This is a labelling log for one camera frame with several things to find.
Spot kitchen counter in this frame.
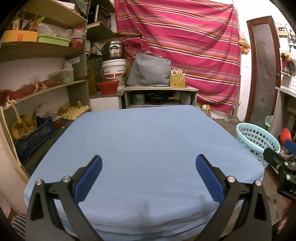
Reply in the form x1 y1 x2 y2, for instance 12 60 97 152
270 87 296 142

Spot brown framed door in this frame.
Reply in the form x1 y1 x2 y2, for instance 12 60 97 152
245 16 281 128

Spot white plastic bucket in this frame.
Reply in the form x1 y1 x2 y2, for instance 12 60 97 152
101 59 127 80

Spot red plastic lid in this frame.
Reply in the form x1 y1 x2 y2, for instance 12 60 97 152
280 128 292 146

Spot red woven basket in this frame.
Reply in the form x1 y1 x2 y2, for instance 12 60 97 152
97 80 119 95

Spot dark blue plastic crate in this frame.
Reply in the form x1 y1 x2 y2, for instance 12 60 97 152
15 116 55 164

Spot white cabinet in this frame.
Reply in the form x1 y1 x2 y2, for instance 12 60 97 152
90 90 124 113

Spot yellow egg tray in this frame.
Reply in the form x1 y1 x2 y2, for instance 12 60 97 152
62 105 91 121

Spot stacked steel pots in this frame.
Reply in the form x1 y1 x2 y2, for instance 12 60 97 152
280 145 293 160

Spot wooden shelf unit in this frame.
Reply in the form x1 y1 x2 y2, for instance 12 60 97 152
0 0 117 183

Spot light blue tablecloth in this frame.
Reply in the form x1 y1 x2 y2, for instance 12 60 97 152
23 105 264 240

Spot green plastic tray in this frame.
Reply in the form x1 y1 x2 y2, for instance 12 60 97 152
37 35 70 47

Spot oil bottle yellow label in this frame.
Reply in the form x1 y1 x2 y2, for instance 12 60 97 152
202 104 211 111

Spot yellow box on shelf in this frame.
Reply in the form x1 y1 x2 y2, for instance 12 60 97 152
3 30 38 43

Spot grey fabric cover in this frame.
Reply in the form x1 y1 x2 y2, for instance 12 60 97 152
127 53 171 87

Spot steel cooking pot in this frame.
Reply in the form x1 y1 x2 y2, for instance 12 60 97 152
101 41 125 61

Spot grey low shelf table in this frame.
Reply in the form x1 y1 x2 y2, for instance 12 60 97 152
123 86 199 108

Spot light blue plastic basket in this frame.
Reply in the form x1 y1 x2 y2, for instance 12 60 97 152
235 123 280 168

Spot red striped hanging cloth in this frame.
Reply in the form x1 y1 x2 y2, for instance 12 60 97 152
115 1 241 113

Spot person's right hand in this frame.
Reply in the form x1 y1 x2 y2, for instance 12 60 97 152
276 207 290 234

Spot green bin with bag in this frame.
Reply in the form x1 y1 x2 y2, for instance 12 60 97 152
264 115 273 132

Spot yellow utensil box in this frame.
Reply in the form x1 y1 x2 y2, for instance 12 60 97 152
170 69 187 88

